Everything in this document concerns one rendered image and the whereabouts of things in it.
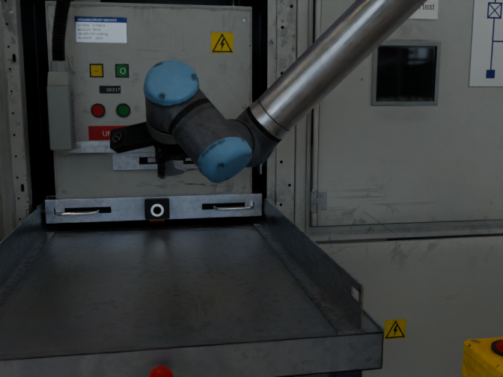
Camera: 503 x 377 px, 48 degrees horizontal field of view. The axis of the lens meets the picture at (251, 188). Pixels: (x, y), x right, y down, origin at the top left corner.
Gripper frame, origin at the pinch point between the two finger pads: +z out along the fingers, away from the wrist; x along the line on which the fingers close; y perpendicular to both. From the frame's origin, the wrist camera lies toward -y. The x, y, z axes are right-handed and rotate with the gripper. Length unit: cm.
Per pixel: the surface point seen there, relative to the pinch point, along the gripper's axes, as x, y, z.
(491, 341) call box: -47, 36, -58
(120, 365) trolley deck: -46, -6, -40
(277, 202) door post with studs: -4.6, 29.5, 14.6
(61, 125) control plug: 9.6, -21.4, -1.7
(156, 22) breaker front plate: 35.9, 0.4, -4.0
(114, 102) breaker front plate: 19.5, -10.4, 5.5
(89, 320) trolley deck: -38, -11, -32
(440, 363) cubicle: -46, 76, 36
